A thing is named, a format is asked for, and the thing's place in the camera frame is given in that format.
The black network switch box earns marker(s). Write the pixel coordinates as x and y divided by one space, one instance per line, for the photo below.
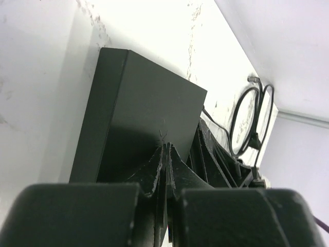
134 106

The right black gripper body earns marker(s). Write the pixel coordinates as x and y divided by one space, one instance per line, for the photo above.
213 164

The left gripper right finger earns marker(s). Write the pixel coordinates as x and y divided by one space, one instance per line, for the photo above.
184 189

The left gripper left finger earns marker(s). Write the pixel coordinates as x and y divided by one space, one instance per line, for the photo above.
150 217

